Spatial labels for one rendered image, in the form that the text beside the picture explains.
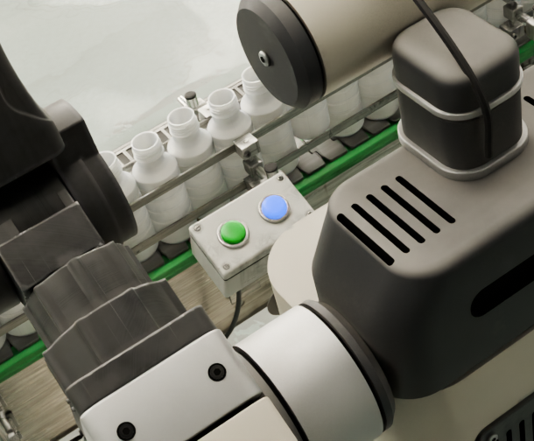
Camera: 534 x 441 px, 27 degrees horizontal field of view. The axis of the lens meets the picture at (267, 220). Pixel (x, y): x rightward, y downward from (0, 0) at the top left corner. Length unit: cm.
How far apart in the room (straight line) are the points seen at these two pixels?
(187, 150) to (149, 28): 232
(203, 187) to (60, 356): 85
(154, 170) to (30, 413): 37
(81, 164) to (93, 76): 293
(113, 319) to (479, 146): 22
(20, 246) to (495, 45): 29
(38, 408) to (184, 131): 42
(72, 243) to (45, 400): 87
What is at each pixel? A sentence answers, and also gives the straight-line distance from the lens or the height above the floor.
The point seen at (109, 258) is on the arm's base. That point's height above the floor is 160.
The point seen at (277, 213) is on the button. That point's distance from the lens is 132.
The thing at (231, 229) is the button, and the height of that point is 112.
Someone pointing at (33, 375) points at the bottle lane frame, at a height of 96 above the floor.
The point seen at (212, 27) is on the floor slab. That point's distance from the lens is 364.
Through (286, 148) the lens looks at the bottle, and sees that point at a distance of 150.
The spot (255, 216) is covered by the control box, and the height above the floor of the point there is 111.
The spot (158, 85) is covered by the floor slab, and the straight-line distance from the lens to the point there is 346.
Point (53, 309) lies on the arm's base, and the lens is 63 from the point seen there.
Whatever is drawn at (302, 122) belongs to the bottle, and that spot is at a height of 107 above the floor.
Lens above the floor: 203
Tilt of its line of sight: 44 degrees down
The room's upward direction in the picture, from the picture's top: 16 degrees counter-clockwise
